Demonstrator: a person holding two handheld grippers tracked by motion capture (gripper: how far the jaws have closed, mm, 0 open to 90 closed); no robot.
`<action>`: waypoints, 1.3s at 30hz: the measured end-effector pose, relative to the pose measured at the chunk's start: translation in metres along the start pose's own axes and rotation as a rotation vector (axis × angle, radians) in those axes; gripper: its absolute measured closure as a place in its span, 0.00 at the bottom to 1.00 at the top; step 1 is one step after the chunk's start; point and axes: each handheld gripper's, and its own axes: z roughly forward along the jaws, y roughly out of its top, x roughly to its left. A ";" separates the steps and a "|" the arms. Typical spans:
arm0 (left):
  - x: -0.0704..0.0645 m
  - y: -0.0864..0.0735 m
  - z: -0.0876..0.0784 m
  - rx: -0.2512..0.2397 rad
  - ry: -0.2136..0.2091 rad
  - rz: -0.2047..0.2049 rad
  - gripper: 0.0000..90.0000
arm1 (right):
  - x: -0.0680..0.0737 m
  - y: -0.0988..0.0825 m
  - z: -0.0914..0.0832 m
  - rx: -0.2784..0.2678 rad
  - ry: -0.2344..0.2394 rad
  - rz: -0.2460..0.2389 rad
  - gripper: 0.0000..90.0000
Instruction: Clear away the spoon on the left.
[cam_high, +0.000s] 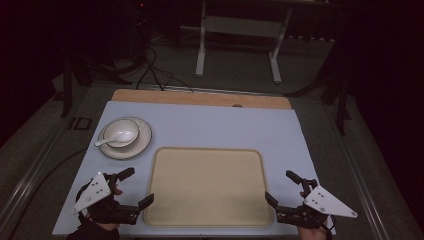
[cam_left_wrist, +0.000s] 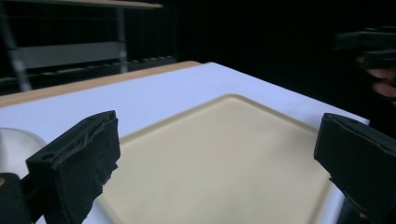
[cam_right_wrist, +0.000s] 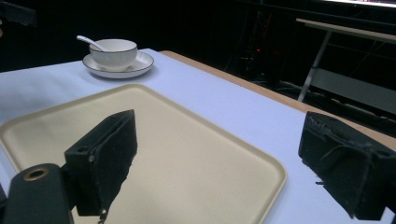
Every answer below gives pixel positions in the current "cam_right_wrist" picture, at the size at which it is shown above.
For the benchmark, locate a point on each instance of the white ceramic saucer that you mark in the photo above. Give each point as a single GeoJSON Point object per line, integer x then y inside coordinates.
{"type": "Point", "coordinates": [137, 67]}

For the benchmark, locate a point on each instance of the beige plastic tray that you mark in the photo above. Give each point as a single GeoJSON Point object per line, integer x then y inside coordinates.
{"type": "Point", "coordinates": [186, 155]}

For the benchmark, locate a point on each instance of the white ceramic spoon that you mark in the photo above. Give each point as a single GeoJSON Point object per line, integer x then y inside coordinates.
{"type": "Point", "coordinates": [88, 41]}

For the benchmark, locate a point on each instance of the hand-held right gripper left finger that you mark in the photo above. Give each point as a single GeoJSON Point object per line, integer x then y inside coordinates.
{"type": "Point", "coordinates": [106, 161]}

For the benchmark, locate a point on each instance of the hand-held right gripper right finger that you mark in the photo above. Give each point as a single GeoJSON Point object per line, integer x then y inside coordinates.
{"type": "Point", "coordinates": [345, 161]}

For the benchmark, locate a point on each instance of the dark device on stand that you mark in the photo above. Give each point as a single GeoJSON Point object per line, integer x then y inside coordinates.
{"type": "Point", "coordinates": [18, 14]}

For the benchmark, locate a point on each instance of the white ceramic bowl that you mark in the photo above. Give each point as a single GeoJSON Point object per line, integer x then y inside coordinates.
{"type": "Point", "coordinates": [113, 53]}

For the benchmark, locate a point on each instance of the metal-legged side table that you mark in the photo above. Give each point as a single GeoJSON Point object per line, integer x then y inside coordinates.
{"type": "Point", "coordinates": [348, 84]}

